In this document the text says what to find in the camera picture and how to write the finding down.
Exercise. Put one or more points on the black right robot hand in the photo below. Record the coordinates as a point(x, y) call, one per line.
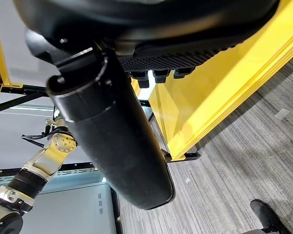
point(117, 136)

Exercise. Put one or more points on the black sole-shaped part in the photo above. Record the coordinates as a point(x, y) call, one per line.
point(166, 59)

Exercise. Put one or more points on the pale blue plastic box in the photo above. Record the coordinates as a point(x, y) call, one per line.
point(70, 209)

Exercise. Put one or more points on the yellow metal shelf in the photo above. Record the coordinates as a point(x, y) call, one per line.
point(234, 85)

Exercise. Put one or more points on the dark robot foot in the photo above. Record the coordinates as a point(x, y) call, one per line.
point(266, 214)

